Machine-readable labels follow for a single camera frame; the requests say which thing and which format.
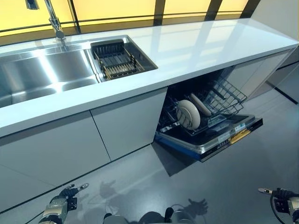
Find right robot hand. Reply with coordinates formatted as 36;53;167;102
257;187;299;200

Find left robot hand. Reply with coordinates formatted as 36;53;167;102
58;182;90;199

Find large beige plate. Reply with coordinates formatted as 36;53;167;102
190;93;212;117

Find small beige plate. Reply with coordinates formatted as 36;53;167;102
176;99;201;130

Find white glossy cabinet door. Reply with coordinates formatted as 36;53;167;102
0;110;112;212
90;86;168;162

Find white right robot leg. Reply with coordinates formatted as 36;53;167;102
164;207;194;224

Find white glossy cabinet panel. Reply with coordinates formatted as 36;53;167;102
224;50;295;101

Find stainless steel sink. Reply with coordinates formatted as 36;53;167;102
0;35;159;109

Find black dish drying rack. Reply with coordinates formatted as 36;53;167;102
90;39;145;81

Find chrome gooseneck faucet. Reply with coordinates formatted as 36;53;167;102
25;0;68;51

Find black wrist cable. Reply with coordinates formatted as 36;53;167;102
270;195;289;224

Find black wire dishwasher rack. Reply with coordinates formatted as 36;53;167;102
158;76;248;137

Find dark window frame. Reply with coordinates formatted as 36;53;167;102
0;0;259;38

